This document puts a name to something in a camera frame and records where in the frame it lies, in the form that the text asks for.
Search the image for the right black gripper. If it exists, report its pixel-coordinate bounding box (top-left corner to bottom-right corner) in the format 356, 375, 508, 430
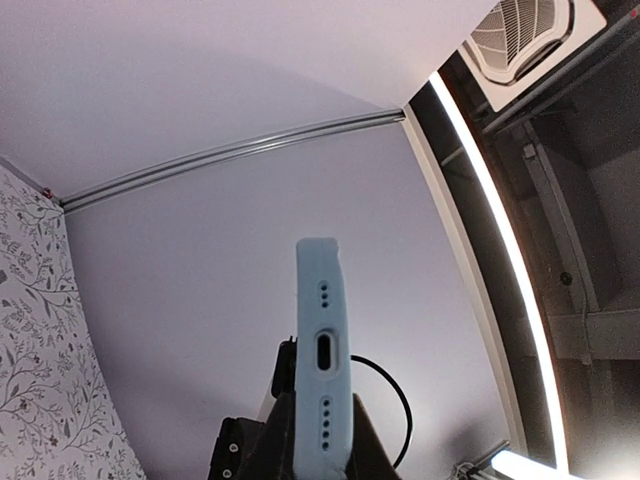
207, 337, 297, 480

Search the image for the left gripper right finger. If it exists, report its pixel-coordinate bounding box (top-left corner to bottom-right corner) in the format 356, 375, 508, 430
347, 394, 400, 480

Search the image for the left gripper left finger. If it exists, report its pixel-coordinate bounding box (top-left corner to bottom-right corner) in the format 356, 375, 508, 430
236, 393, 296, 480

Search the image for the phone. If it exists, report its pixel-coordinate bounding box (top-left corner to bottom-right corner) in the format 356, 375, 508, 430
293, 238, 353, 479

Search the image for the floral patterned table mat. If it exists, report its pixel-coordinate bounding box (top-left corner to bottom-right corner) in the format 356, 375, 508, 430
1, 169, 145, 479

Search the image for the ceiling light strip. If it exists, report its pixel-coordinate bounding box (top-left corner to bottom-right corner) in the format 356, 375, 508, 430
429, 73, 569, 474

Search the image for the ceiling air vent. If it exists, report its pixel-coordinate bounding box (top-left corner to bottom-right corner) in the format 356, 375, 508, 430
458, 0, 607, 112

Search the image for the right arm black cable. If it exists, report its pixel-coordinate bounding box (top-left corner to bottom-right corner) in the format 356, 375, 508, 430
349, 353, 415, 469

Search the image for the top aluminium frame rail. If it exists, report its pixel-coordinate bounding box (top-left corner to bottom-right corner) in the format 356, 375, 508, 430
59, 109, 405, 213

